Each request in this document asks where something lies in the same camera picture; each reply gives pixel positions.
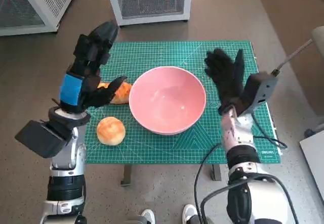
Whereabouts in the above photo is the beige chair with metal leg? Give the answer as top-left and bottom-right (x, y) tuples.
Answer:
(271, 25), (324, 137)

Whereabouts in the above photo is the wide white mesh cabinet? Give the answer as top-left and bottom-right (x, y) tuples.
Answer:
(0, 0), (80, 36)

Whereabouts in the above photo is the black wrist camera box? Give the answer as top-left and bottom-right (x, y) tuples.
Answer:
(237, 71), (278, 116)
(14, 119), (74, 159)

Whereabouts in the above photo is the pink bowl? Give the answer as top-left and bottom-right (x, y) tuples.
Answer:
(128, 66), (207, 136)

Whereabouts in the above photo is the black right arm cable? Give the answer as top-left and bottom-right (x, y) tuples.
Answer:
(193, 142), (230, 224)

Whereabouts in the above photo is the green cutting mat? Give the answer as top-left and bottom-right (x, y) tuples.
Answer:
(85, 41), (284, 164)

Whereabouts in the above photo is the round toy bread bun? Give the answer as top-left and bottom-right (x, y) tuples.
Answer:
(96, 116), (126, 146)

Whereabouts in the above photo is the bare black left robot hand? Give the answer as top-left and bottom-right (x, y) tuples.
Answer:
(58, 21), (129, 114)

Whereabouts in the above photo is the dark table leg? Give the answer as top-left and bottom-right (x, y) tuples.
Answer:
(120, 163), (133, 187)
(211, 163), (222, 181)

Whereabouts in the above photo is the white shoe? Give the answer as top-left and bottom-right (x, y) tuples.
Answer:
(182, 203), (198, 224)
(140, 208), (156, 224)

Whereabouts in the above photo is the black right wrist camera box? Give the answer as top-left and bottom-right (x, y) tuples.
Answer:
(237, 71), (278, 116)

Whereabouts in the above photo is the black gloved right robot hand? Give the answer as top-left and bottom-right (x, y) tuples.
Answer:
(204, 48), (246, 115)

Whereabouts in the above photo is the oblong orange toy bread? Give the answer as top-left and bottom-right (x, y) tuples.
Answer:
(97, 81), (133, 105)

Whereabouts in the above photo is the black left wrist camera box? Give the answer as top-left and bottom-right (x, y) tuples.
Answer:
(14, 119), (74, 159)

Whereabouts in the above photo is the white board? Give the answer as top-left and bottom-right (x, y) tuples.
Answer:
(299, 130), (324, 184)

